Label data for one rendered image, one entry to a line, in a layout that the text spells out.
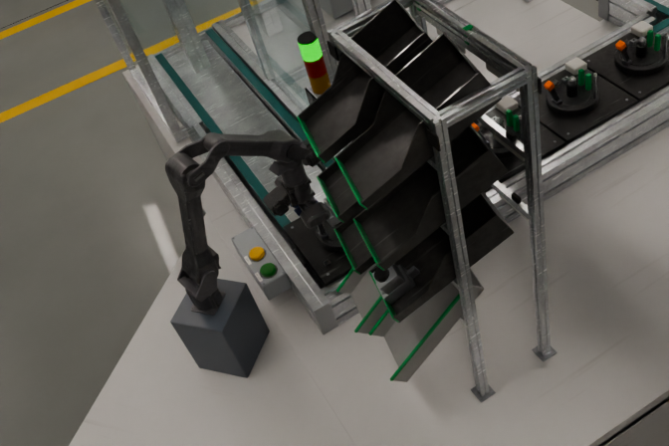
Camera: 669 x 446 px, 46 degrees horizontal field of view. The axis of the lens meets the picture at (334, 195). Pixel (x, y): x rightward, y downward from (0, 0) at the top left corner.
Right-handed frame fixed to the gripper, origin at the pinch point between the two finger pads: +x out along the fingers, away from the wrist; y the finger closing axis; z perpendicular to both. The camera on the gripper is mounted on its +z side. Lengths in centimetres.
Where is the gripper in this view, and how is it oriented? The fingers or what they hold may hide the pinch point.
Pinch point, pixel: (306, 212)
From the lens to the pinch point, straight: 190.6
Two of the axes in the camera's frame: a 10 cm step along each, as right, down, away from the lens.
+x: 2.1, 7.0, 6.9
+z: -8.6, 4.7, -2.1
